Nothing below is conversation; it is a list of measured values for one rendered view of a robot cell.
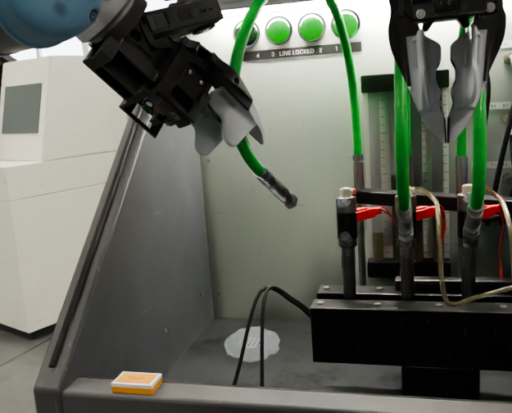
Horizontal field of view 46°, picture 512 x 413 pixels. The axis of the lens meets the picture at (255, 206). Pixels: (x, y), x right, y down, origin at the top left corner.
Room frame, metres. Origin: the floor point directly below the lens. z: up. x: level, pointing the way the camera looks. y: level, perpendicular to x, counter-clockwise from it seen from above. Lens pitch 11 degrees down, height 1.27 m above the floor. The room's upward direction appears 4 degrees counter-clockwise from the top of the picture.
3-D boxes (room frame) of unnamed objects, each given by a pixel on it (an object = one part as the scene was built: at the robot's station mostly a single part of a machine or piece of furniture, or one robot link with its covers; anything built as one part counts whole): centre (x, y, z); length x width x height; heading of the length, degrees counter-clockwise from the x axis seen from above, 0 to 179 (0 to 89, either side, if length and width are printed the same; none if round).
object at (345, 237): (0.81, -0.12, 1.02); 0.05 x 0.03 x 0.21; 165
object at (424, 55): (0.49, -0.14, 1.27); 0.06 x 0.03 x 0.09; 165
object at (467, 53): (0.48, -0.17, 1.27); 0.06 x 0.03 x 0.09; 165
